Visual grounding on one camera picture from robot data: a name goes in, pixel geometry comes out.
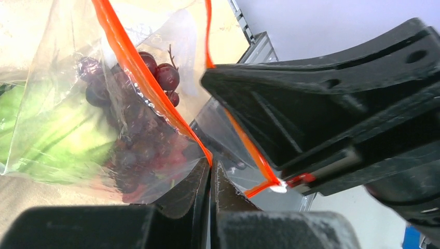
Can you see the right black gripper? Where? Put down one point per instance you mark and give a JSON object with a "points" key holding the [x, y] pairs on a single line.
{"points": [[368, 115]]}

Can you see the clear zip top bag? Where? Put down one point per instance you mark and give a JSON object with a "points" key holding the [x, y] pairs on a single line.
{"points": [[162, 46]]}

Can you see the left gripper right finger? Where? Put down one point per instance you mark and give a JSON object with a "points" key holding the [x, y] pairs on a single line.
{"points": [[237, 223]]}

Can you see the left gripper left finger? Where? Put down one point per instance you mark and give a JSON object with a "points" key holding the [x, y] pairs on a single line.
{"points": [[178, 219]]}

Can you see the green cabbage head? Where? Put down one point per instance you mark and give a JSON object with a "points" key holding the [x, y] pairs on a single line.
{"points": [[63, 145]]}

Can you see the red grape bunch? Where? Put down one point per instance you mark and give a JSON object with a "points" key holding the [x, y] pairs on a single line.
{"points": [[149, 157]]}

